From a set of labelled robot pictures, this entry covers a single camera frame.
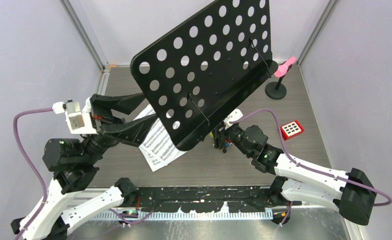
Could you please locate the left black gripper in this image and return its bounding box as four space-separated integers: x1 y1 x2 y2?
83 92 161 164

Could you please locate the sheet music page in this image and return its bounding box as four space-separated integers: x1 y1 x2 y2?
140 118 176 153
139 146 186 172

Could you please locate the black music stand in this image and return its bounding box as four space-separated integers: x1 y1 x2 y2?
130 0 278 151

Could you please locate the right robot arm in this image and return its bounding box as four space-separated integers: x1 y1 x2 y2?
212 124 377 226

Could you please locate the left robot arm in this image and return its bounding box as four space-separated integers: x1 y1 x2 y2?
10 93 157 240

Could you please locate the colourful toy brick car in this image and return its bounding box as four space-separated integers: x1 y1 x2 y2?
209 132 231 148

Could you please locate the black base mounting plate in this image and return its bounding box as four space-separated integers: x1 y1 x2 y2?
122 186 289 213

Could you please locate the black round microphone stand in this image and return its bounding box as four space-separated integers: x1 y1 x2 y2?
265 75 287 100

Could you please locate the red white cube block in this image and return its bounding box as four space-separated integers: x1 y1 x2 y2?
280 120 305 141

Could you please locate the pink toy microphone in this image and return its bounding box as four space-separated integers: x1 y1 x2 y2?
274 56 297 78

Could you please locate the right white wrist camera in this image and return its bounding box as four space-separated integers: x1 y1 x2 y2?
223 108 243 129

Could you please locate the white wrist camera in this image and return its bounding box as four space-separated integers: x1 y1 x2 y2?
223 108 243 129
64 101 97 135

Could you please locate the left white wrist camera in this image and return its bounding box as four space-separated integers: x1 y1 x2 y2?
64 101 97 135

